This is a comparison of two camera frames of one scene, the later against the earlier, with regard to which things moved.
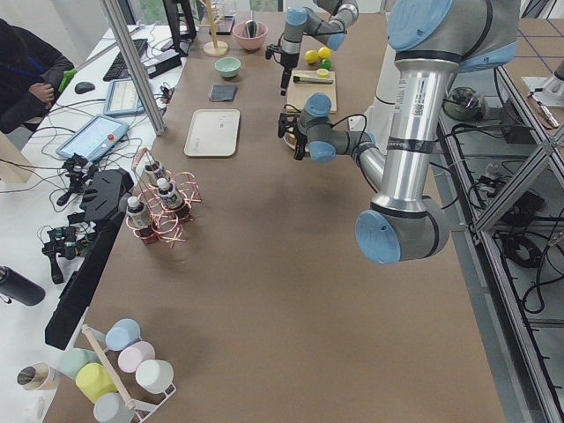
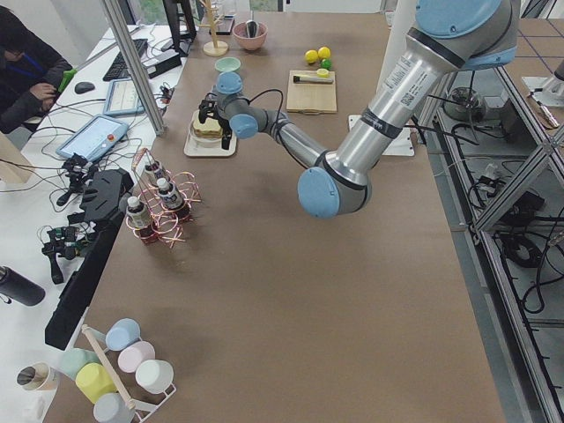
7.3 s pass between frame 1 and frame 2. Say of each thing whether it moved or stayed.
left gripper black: moved
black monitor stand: stayed
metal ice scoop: stayed
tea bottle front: stayed
